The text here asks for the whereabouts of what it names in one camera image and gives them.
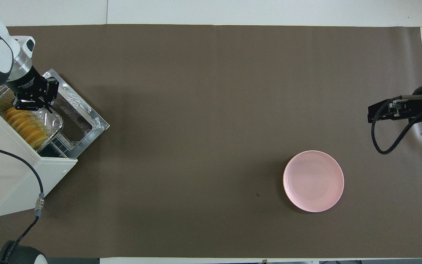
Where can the silver glass oven door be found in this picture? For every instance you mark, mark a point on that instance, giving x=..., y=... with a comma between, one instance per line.
x=97, y=126

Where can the cream toaster oven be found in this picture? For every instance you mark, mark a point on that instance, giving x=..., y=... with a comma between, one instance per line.
x=17, y=176

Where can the brown table mat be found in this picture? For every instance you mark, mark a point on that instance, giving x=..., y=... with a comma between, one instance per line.
x=233, y=110

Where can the pink round plate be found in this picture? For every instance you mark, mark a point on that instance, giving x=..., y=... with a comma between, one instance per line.
x=313, y=181

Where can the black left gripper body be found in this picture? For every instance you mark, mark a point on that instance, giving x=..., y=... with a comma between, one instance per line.
x=31, y=86

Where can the aluminium foil tray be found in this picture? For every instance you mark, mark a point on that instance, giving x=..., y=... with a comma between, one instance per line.
x=55, y=126

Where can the metal oven rack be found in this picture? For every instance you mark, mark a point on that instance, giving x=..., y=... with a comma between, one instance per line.
x=59, y=146

